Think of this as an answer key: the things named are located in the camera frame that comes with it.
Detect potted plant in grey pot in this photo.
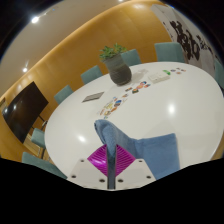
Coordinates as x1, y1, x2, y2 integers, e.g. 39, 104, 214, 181
98, 43, 133, 87

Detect colourful sticker sheet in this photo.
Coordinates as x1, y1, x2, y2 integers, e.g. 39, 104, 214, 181
96, 96, 129, 119

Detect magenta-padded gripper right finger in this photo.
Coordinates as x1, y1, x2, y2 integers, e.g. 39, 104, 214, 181
115, 143, 158, 190

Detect white calligraphy folding screen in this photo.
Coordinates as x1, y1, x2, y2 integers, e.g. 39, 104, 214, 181
149, 3, 224, 78

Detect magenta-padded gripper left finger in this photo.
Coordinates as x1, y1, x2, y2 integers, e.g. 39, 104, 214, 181
66, 143, 109, 188

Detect small round coloured stickers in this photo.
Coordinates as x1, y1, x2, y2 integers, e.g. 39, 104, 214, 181
170, 67, 187, 75

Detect black television screen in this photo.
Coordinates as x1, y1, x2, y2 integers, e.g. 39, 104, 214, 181
1, 80, 50, 144

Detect flat white box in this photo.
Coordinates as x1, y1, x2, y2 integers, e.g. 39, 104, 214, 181
147, 71, 171, 84

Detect row of small colourful cards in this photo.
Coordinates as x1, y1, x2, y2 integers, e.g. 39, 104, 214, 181
124, 80, 152, 95

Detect blue towel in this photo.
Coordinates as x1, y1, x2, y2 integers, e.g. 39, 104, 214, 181
93, 118, 181, 189

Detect teal chairs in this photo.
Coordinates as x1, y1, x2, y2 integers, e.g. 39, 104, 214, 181
21, 41, 224, 179

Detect flat grey tablet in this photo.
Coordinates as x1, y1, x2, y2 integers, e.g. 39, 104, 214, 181
81, 91, 106, 103

